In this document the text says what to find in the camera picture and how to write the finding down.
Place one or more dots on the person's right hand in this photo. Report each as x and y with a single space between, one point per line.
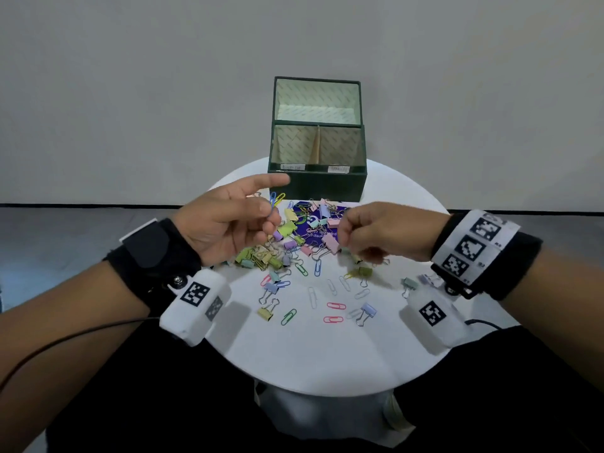
401 231

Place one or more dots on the person's left hand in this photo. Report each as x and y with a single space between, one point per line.
214 226

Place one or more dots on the person's right fingers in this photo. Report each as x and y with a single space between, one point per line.
356 231

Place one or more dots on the person's left thumb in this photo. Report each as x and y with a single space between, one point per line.
250 208

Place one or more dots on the blue paper clip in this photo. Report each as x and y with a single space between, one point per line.
272 199

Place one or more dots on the yellow paper clip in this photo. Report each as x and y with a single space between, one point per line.
280 199

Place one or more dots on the person's left forearm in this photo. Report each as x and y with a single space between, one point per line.
61 334

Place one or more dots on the person's right forearm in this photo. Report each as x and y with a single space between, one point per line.
561 306

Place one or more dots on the pile of pastel binder clips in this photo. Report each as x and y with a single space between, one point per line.
288 228

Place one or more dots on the purple packet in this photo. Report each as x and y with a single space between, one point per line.
312 226

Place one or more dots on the dark green compartment box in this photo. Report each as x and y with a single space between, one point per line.
317 181

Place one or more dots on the scattered coloured paper clips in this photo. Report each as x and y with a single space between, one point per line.
312 297

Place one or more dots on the white marker band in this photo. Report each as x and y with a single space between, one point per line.
472 245

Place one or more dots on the person's black trousers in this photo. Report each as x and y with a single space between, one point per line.
188 400

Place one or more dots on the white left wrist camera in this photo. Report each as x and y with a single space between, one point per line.
193 309

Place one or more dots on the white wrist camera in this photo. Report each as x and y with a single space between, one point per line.
193 309
436 318

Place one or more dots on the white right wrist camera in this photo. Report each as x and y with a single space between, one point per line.
436 318

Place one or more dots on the white table pedestal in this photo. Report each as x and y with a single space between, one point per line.
325 412

